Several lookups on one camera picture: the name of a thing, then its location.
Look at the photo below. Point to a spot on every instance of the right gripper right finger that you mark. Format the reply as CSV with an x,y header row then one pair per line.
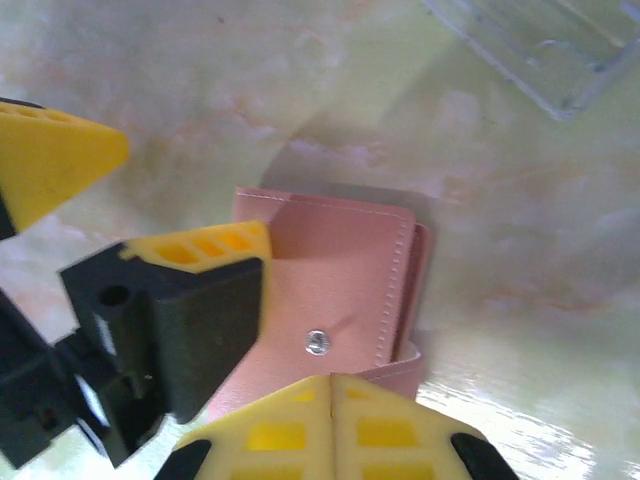
x,y
390,435

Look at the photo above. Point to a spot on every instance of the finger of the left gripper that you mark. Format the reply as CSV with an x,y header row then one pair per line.
x,y
45,160
200,310

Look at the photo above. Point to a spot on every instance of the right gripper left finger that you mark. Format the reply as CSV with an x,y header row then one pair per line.
x,y
280,435

